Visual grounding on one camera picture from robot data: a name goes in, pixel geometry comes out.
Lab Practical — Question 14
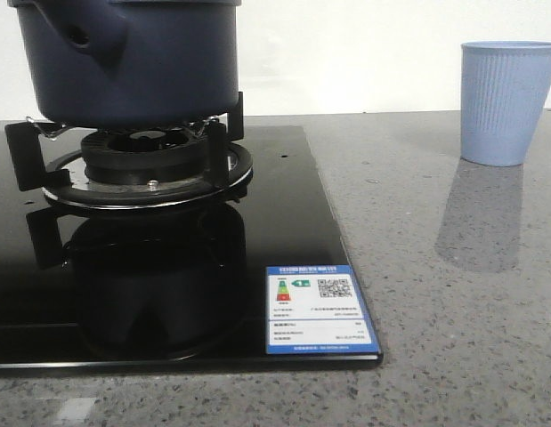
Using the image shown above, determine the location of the black pot support grate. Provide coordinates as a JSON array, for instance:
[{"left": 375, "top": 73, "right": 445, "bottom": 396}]
[{"left": 4, "top": 101, "right": 253, "bottom": 211}]

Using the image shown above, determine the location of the dark blue cooking pot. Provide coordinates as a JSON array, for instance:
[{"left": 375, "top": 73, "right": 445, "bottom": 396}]
[{"left": 12, "top": 1, "right": 239, "bottom": 129}]

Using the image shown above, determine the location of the light blue ribbed cup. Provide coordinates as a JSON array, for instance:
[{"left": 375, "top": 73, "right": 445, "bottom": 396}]
[{"left": 460, "top": 41, "right": 551, "bottom": 166}]

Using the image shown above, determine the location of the blue energy label sticker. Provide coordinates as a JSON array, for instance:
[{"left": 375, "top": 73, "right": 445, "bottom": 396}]
[{"left": 265, "top": 264, "right": 381, "bottom": 356}]

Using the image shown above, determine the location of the black glass gas stove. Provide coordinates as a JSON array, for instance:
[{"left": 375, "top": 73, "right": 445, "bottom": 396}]
[{"left": 0, "top": 122, "right": 383, "bottom": 376}]

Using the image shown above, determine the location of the black gas burner head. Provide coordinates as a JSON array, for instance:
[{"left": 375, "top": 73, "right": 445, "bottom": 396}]
[{"left": 81, "top": 130, "right": 207, "bottom": 185}]

